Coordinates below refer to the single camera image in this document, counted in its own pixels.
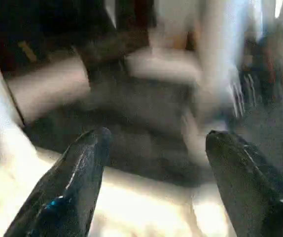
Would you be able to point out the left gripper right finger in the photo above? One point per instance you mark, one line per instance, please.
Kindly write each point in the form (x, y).
(250, 187)

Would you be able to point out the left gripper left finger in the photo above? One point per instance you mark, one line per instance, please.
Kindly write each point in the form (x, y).
(62, 192)

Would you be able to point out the white plastic table top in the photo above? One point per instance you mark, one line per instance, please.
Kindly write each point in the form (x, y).
(131, 207)

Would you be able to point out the black work surface mat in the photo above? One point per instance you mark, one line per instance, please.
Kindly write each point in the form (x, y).
(141, 128)

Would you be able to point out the white drawer unit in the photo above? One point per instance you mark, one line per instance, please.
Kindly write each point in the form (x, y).
(48, 91)

